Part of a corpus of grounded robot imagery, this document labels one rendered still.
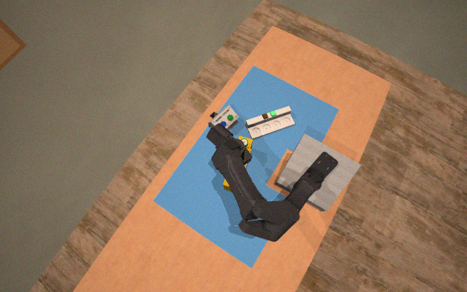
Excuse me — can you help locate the blue flat mat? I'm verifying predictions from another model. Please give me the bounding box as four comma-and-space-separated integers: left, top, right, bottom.
153, 66, 339, 268

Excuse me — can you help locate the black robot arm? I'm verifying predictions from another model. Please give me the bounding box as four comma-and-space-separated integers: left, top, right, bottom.
206, 123, 338, 242

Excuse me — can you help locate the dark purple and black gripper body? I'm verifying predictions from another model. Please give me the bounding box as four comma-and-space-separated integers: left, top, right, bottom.
242, 147, 252, 165

